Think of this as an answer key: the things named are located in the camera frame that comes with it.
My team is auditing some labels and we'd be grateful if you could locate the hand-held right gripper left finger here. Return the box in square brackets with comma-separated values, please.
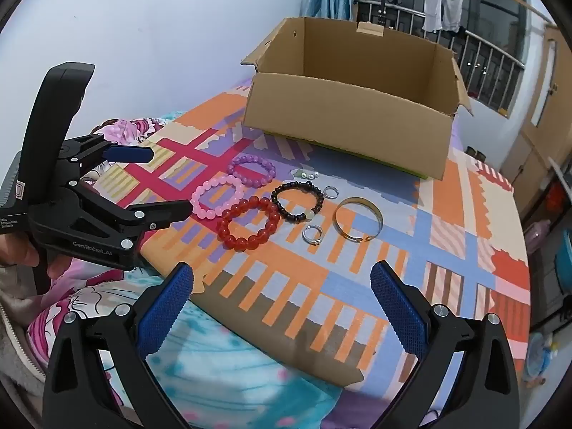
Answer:
[42, 261, 195, 429]

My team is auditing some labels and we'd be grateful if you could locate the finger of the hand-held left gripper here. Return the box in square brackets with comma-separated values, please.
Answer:
[61, 184, 194, 251]
[56, 135, 155, 185]

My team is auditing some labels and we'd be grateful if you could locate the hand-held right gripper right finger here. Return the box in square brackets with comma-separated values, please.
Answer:
[371, 260, 521, 429]

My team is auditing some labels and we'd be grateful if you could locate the pink bead bracelet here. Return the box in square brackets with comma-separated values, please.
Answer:
[191, 175, 247, 221]

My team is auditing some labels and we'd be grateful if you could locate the red bead bracelet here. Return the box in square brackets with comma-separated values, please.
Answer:
[217, 197, 281, 251]

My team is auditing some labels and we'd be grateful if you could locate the purple bead bracelet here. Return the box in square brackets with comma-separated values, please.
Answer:
[227, 154, 277, 187]

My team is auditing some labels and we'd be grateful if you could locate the gold metal bangle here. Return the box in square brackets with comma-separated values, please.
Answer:
[334, 197, 383, 243]

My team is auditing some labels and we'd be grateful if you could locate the black bead bracelet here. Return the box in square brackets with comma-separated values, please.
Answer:
[271, 181, 324, 224]

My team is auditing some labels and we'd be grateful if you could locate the brown cardboard box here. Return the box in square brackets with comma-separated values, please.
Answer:
[241, 17, 474, 180]

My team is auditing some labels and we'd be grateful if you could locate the person's left hand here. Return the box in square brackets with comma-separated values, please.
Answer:
[0, 237, 68, 280]

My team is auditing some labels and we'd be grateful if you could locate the pink floral blanket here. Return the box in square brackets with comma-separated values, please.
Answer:
[27, 116, 175, 412]

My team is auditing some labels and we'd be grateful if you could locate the teal printed blanket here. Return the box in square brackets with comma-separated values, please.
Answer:
[103, 295, 434, 429]

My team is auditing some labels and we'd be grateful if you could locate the light blue printed basin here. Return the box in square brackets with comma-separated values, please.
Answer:
[523, 333, 559, 383]

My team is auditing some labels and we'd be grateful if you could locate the beige zippered jacket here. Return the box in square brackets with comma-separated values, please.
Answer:
[0, 263, 50, 394]

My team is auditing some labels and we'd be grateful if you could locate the pink plastic bucket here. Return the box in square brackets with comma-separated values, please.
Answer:
[523, 219, 552, 255]

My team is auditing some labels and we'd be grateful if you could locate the blue plastic basin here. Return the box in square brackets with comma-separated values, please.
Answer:
[554, 241, 572, 296]

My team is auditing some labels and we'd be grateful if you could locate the red plastic item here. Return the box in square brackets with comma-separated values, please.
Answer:
[547, 183, 566, 211]

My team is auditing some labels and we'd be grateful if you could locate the white side table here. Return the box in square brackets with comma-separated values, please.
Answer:
[547, 156, 572, 188]

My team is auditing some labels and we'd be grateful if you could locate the wooden wardrobe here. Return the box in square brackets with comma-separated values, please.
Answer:
[496, 24, 572, 220]

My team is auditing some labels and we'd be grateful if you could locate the metal balcony railing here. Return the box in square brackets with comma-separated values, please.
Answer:
[355, 0, 526, 119]

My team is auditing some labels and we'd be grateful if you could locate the white hanging garment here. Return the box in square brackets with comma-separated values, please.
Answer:
[442, 0, 465, 33]
[422, 0, 444, 33]

